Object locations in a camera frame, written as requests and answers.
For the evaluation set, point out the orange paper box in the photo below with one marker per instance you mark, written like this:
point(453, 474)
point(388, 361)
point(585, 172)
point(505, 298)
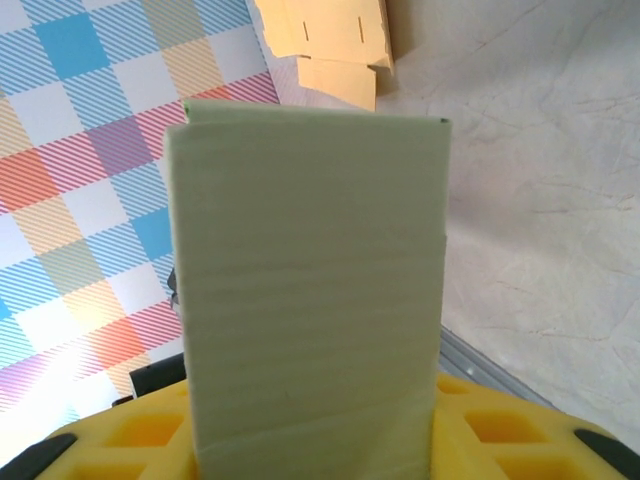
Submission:
point(335, 50)

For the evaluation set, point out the aluminium left side rail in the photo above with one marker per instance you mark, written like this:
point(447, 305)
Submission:
point(475, 357)

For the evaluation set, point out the green paper box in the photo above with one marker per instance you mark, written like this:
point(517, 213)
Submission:
point(310, 250)

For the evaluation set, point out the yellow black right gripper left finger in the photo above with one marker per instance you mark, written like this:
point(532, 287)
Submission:
point(125, 450)

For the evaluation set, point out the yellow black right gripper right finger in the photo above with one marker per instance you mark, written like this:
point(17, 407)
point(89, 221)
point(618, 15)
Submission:
point(525, 450)

